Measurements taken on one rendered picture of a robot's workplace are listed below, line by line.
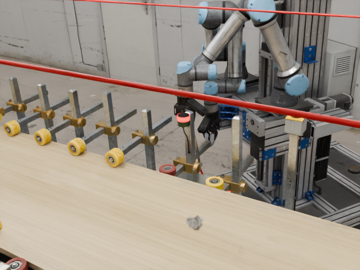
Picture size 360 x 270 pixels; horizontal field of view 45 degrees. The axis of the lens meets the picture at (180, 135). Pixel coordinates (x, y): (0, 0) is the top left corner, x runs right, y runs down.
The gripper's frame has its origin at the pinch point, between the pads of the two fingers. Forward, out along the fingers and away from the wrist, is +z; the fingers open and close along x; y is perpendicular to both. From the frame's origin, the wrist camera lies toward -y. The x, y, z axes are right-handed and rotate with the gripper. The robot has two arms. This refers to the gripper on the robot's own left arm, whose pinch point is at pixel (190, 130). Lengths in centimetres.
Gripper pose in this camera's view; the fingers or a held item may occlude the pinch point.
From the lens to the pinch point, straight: 220.6
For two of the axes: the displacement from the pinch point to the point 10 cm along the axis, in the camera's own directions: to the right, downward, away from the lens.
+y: -8.5, -2.0, 4.9
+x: -5.2, 4.1, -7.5
